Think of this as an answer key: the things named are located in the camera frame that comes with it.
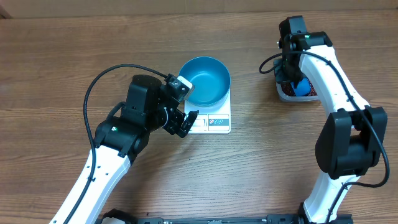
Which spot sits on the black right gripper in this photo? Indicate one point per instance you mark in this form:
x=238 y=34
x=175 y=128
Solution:
x=285 y=78

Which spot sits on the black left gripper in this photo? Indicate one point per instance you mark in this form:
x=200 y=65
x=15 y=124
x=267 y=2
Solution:
x=178 y=117

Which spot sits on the blue plastic scoop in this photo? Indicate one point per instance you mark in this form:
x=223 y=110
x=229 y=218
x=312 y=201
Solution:
x=303 y=88

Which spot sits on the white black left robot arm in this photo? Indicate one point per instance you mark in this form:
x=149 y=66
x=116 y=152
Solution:
x=150 y=104

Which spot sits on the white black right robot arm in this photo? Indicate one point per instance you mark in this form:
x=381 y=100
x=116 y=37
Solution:
x=351 y=139

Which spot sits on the white digital kitchen scale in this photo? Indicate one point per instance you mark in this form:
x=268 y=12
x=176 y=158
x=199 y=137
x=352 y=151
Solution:
x=215 y=119

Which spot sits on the teal blue bowl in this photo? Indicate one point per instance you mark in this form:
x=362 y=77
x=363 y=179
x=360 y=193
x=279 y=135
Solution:
x=211 y=79

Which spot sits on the clear plastic food container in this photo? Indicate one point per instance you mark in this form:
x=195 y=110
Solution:
x=294 y=99

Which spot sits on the red adzuki beans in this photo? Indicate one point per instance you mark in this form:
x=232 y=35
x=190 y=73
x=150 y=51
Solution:
x=287 y=89

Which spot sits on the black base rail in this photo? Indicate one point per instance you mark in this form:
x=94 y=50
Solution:
x=117 y=216

